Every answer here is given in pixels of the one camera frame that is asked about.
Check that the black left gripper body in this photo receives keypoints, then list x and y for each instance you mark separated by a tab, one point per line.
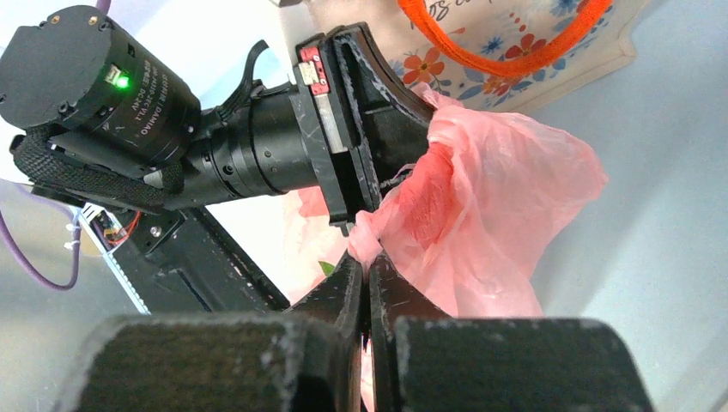
331	134

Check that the beige floral tote bag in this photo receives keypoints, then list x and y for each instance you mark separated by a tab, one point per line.
502	31

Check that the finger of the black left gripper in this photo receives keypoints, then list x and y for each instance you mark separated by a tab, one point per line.
390	121

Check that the pink plastic bag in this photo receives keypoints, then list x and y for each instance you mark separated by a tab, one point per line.
470	218

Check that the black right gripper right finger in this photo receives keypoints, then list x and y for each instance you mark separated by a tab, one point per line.
426	360

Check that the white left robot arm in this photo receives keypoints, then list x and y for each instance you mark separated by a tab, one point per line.
104	120

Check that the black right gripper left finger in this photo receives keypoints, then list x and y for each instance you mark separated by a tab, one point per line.
306	358

